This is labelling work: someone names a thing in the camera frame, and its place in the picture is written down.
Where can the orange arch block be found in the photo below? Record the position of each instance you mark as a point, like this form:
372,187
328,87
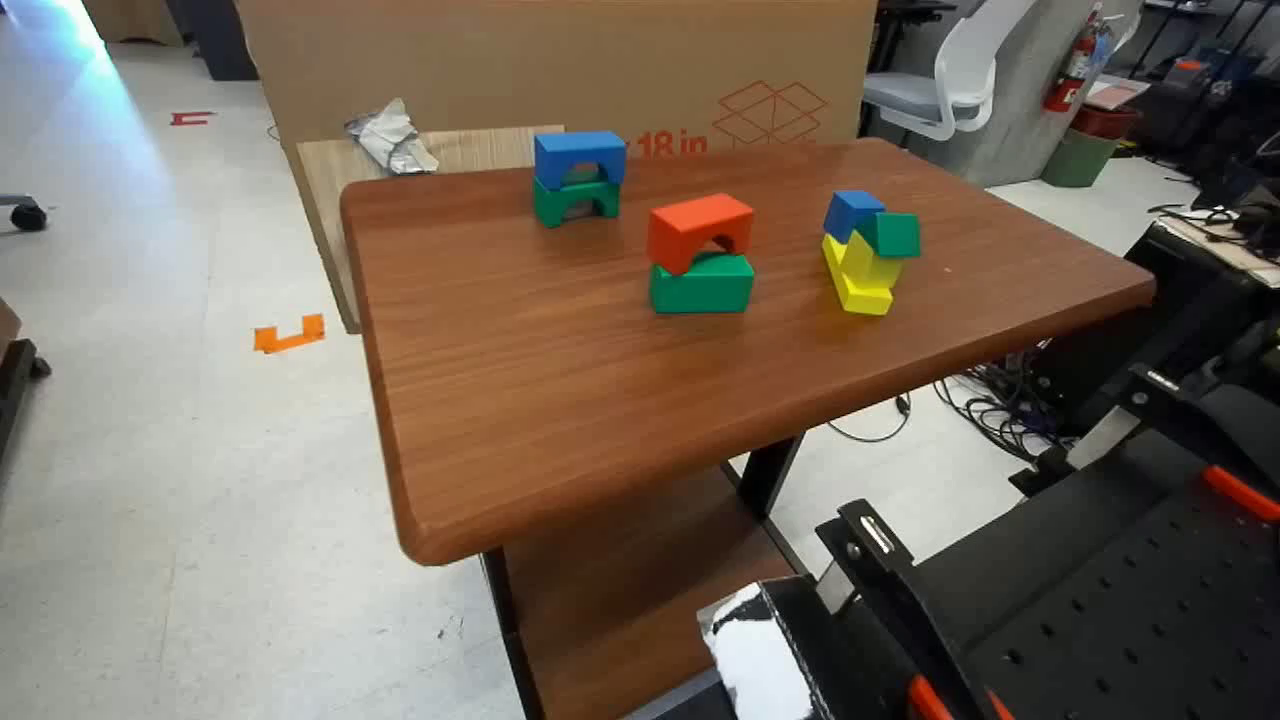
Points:
694,221

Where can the green rounded block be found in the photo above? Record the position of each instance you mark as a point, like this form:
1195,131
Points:
713,286

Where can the green arch block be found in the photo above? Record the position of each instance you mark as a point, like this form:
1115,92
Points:
548,204

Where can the blue arch block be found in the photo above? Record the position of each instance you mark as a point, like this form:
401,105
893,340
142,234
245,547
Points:
583,145

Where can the yellow flat block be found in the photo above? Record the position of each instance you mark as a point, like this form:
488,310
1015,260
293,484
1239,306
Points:
865,297

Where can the blue cube block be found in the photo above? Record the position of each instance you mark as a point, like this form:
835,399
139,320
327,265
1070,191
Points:
848,215

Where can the green prism block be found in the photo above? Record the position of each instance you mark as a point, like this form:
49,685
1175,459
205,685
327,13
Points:
898,237

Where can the table base with wooden shelf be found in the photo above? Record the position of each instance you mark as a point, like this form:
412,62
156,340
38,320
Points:
624,603

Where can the large cardboard box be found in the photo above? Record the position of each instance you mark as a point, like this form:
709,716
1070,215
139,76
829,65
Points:
532,62

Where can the crumpled grey plastic bag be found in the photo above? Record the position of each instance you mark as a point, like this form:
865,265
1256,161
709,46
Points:
391,136

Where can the white office chair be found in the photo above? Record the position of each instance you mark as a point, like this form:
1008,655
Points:
955,73

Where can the green bin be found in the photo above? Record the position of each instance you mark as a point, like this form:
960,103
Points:
1074,161

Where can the red fire extinguisher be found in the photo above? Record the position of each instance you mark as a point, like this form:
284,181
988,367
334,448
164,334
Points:
1070,65

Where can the black perforated mounting board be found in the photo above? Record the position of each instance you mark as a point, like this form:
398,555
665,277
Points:
1133,603

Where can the black caster wheel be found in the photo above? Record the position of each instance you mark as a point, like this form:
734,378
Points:
26,215

